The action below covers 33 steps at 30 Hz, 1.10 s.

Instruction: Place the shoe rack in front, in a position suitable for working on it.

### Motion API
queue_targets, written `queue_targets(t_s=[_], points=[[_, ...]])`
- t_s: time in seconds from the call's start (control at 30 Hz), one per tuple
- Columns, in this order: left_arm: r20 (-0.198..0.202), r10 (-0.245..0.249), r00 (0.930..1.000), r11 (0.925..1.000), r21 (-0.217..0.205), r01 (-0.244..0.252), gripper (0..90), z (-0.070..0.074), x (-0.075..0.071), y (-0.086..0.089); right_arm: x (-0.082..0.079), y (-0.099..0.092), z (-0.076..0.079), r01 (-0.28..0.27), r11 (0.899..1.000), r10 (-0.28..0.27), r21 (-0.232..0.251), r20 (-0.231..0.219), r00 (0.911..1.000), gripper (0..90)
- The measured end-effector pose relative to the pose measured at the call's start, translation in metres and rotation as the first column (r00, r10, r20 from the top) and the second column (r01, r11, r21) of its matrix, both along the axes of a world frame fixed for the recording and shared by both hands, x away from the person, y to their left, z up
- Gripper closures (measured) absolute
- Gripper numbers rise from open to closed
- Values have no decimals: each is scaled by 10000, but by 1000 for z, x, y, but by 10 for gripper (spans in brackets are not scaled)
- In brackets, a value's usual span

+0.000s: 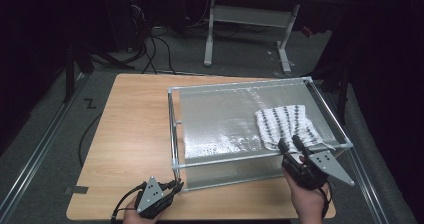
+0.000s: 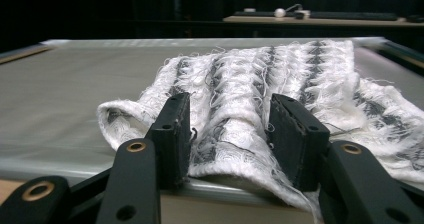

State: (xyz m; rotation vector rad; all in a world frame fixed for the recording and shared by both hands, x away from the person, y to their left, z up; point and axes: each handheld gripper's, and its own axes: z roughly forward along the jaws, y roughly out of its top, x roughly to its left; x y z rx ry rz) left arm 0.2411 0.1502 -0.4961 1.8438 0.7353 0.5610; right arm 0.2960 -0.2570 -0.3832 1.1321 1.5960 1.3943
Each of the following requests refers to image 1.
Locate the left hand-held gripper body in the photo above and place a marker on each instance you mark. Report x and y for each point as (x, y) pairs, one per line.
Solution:
(150, 197)

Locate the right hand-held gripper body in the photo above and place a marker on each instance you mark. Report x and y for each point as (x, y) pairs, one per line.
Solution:
(325, 164)

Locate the white black-patterned cloth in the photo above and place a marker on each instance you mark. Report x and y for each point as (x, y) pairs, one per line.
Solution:
(286, 124)

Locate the two-tier metal frame rack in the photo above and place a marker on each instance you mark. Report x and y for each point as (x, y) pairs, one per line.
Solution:
(220, 124)

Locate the person's left hand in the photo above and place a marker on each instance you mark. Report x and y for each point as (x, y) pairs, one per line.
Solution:
(136, 219)

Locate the person's right hand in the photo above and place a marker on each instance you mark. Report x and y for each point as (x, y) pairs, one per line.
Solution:
(308, 205)

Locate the black metal stand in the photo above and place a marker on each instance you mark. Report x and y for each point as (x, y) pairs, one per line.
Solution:
(69, 77)
(342, 100)

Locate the grey tape piece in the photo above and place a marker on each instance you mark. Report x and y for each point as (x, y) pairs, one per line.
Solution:
(76, 189)

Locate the small red thing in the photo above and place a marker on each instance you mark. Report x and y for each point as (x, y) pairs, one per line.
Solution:
(307, 31)

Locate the white-legged wooden desk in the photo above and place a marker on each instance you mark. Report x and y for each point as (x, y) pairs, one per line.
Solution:
(250, 15)

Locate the dark computer tower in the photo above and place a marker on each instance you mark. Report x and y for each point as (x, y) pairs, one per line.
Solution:
(140, 4)

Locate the metal floor rail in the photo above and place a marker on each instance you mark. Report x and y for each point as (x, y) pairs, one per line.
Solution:
(34, 157)
(370, 200)

